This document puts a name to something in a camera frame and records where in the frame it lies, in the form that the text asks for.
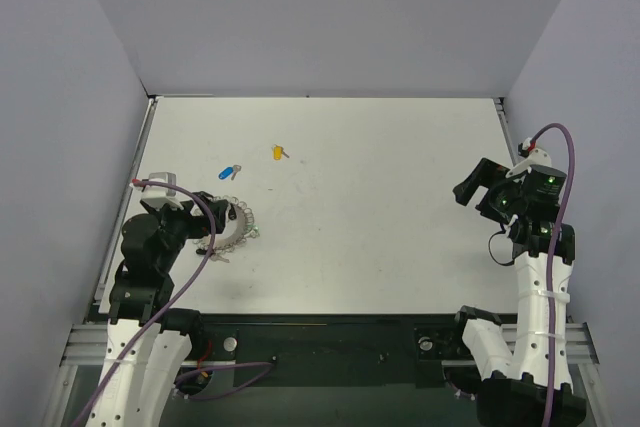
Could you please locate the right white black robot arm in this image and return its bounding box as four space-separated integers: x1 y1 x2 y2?
446 158 587 426

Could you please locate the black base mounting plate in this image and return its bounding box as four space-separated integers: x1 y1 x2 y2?
182 314 481 393

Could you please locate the metal disc keyring holder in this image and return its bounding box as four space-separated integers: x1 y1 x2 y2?
197 191 259 263

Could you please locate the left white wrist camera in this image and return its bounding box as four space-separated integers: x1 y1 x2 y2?
131 172 183 211

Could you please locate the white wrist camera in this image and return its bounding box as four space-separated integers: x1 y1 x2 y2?
506 137 552 179
131 172 183 211

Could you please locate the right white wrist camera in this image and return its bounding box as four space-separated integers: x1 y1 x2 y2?
506 137 552 179

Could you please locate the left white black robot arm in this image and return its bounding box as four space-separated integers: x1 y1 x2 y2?
73 182 243 426

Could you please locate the aluminium frame rail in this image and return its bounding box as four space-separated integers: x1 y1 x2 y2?
60 323 108 366

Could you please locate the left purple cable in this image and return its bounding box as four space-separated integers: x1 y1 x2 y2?
72 181 276 427

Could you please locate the yellow tagged key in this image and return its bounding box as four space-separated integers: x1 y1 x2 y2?
272 145 289 161

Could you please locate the blue tagged key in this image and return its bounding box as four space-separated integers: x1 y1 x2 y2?
218 165 242 180

